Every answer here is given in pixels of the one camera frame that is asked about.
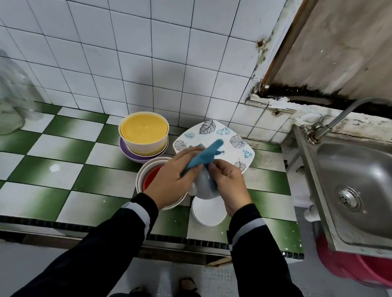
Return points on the person's left fingers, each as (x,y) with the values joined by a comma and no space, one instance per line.
(188,154)

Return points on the person's right forearm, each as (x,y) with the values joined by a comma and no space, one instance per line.
(263,276)

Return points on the white bowl with yellow inside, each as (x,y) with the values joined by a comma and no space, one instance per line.
(144,129)

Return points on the purple bowl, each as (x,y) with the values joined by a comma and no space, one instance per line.
(127,153)

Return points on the white sink drain pipe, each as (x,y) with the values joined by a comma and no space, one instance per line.
(312,214)

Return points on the person's right hand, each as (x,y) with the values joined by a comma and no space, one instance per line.
(231,192)

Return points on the person's sandalled foot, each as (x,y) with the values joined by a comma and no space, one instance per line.
(188,285)

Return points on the person's right thumb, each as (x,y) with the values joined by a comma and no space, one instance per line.
(214,177)

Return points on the curved metal faucet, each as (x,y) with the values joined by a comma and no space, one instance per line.
(368,105)

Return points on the red plastic basin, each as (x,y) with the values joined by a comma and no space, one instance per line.
(358,268)

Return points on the blue cleaning cloth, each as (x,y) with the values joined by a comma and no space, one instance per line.
(204,156)

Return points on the white bowl with red inside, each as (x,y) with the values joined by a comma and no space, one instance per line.
(149,178)

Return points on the stainless steel sink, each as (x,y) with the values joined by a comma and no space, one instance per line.
(369,192)

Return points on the grey bowl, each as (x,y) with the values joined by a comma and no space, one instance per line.
(203,187)

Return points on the person's left hand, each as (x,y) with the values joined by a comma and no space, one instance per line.
(166,182)

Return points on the person's left forearm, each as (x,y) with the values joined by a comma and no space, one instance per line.
(101,255)

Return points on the square leaf-print plate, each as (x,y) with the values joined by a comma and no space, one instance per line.
(232,150)

